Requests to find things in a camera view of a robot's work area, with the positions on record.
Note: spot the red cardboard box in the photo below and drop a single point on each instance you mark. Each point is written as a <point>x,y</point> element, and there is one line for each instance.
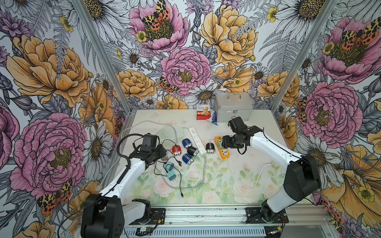
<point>203,112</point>

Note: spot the aluminium front rail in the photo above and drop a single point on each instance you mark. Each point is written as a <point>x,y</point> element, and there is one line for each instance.
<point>234,215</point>

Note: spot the teal usb charger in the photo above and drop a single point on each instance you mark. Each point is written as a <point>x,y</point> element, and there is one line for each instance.
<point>171,175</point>
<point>169,166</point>

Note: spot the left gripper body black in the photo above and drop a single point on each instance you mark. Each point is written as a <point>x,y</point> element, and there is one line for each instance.
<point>158,152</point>

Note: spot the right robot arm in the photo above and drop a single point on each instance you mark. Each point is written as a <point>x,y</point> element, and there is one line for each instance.
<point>301,171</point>

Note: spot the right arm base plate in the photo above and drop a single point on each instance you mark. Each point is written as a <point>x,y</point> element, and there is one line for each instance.
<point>259,215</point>

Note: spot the blue white packet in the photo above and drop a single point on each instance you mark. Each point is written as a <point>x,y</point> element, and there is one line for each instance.
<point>213,119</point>

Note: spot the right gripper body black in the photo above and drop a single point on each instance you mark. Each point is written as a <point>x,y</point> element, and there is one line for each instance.
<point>233,142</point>

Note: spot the silver metal case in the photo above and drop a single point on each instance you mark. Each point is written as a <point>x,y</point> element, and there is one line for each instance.
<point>231,105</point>

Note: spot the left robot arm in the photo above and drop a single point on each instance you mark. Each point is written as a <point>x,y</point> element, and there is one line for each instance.
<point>104,214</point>

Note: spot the red electric shaver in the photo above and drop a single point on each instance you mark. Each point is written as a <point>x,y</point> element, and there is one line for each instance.
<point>176,150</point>

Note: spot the dark blue electric shaver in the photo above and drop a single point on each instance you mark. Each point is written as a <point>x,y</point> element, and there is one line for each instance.
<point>187,159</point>

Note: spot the white power strip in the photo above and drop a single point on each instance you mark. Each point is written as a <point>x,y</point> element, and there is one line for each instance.
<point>197,140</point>

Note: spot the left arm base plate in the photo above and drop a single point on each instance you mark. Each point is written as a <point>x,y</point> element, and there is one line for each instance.
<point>139,216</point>

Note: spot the orange power strip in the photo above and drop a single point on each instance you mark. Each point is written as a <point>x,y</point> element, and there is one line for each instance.
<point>223,152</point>

